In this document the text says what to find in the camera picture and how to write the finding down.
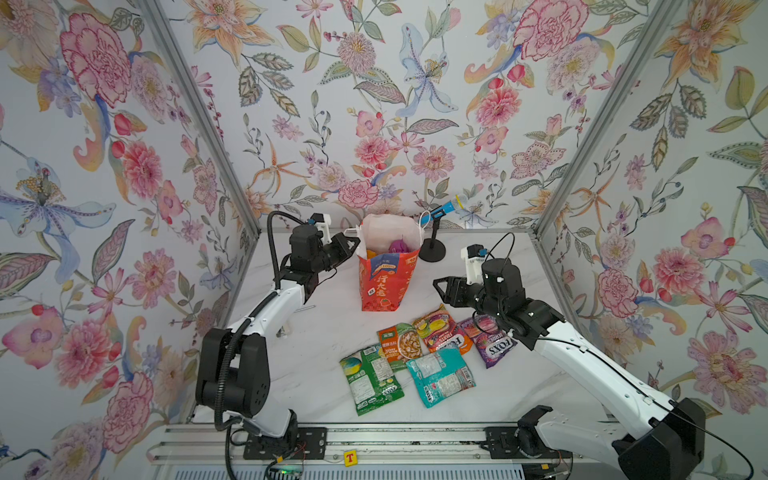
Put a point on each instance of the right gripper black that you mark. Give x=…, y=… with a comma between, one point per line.
x=456, y=289

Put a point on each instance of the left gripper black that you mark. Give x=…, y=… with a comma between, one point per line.
x=338, y=243

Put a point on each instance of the orange Fox's candy packet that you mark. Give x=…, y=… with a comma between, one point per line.
x=438, y=330

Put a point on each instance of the red paper bag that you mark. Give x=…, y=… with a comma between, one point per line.
x=385, y=279

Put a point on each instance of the purple Fox's candy packet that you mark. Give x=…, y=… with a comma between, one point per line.
x=489, y=339

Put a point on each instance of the orange green nut snack packet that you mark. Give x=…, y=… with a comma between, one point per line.
x=400, y=343

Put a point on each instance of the teal snack packet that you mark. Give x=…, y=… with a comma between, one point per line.
x=440, y=375

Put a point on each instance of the purple grape snack packet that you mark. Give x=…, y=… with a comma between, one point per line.
x=399, y=247

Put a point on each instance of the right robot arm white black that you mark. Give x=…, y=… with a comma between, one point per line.
x=656, y=437

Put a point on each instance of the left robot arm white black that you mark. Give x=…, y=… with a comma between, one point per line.
x=234, y=375

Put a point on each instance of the blue microphone on black stand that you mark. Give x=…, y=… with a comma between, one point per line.
x=433, y=250

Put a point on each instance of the yellow T label tag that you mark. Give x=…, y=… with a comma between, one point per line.
x=350, y=458

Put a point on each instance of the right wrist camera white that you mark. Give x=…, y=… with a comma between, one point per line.
x=473, y=256

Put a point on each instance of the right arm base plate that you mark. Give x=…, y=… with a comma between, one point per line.
x=515, y=443

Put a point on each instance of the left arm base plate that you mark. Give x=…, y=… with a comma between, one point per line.
x=304, y=443

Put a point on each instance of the aluminium rail frame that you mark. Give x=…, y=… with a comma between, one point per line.
x=381, y=442

